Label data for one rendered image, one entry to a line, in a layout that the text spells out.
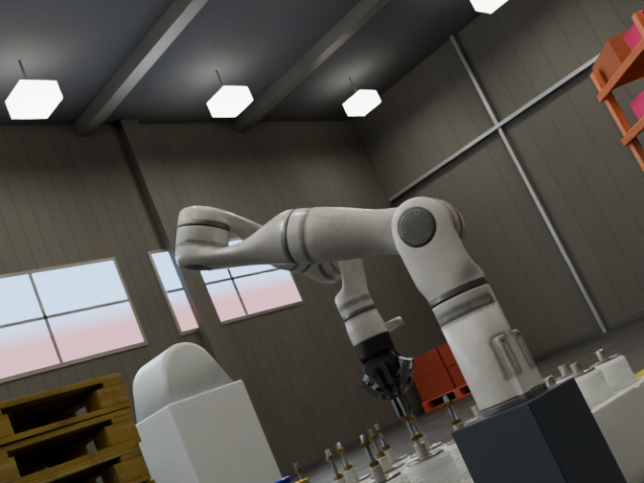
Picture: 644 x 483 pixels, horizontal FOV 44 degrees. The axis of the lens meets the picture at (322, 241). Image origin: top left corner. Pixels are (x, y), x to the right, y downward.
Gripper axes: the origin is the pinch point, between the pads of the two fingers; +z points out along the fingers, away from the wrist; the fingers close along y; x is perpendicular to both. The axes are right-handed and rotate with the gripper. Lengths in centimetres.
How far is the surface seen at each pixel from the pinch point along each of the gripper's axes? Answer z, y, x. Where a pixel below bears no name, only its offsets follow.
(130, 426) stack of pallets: -38, -196, 101
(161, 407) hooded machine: -72, -399, 305
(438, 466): 12.5, 3.8, -2.9
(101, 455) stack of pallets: -31, -197, 82
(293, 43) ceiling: -505, -409, 778
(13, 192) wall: -412, -665, 451
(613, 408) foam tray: 20, 21, 46
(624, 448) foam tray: 28, 20, 43
